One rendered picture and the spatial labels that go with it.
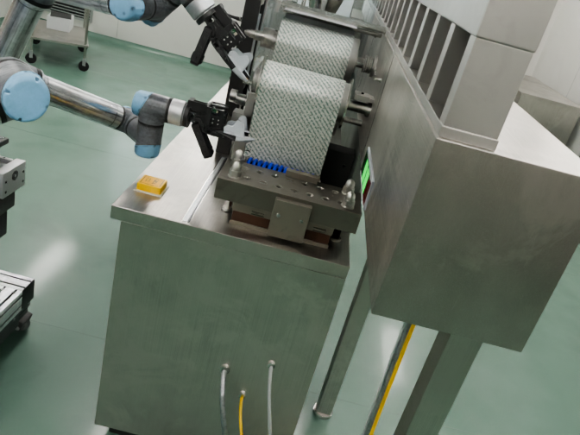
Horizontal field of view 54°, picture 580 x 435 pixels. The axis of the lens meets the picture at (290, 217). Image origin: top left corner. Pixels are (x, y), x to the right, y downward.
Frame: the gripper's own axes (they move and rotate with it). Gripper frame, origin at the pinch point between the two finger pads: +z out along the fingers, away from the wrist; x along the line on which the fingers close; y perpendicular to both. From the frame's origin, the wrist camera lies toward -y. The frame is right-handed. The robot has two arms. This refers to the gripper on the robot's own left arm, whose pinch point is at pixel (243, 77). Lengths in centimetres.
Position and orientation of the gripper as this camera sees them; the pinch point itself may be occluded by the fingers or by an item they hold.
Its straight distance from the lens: 170.5
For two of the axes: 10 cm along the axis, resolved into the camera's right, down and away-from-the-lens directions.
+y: 8.0, -5.1, -3.1
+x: 0.9, -4.1, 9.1
